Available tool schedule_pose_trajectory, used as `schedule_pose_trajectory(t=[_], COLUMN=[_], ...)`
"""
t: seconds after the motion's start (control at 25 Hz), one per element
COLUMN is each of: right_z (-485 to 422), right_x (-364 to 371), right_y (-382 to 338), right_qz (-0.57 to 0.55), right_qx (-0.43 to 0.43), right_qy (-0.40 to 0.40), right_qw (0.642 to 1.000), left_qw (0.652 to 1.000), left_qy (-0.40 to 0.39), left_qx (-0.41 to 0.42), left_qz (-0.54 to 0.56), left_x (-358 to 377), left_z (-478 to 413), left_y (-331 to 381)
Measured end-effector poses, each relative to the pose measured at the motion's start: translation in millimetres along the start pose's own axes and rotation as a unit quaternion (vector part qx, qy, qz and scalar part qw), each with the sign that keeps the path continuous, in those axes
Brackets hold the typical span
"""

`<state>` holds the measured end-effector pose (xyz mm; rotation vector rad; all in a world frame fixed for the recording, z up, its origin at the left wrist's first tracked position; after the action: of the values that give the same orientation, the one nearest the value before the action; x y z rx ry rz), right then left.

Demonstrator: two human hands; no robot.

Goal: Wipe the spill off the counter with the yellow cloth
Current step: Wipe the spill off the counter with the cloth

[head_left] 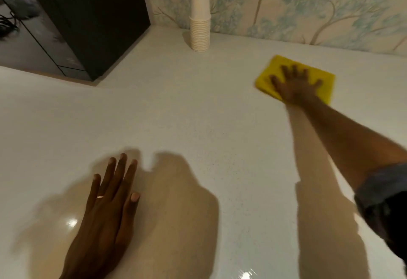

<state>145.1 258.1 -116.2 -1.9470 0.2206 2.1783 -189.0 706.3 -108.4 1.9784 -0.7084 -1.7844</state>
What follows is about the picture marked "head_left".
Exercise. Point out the person's left hand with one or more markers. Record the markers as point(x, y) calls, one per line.
point(98, 234)

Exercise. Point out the person's right hand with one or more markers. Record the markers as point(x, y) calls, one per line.
point(297, 93)

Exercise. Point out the person's right little finger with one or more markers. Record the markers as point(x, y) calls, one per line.
point(316, 84)

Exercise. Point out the person's left thumb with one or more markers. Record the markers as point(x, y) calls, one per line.
point(133, 207)

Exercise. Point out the person's left little finger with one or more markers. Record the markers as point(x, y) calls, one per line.
point(93, 193)

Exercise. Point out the person's right thumb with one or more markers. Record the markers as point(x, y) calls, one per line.
point(276, 84)

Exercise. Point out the person's right middle finger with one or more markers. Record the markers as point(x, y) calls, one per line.
point(296, 72)

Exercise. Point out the person's left middle finger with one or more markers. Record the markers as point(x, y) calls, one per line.
point(117, 177)

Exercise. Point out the yellow cleaning cloth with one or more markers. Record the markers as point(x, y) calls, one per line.
point(322, 80)

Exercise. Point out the person's right forearm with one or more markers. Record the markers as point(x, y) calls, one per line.
point(346, 137)

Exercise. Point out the stack of white paper cups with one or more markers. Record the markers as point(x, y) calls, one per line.
point(200, 24)

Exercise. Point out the dark rolled-up sleeve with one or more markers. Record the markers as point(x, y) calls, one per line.
point(386, 199)

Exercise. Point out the black glossy appliance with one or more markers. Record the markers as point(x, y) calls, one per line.
point(92, 15)

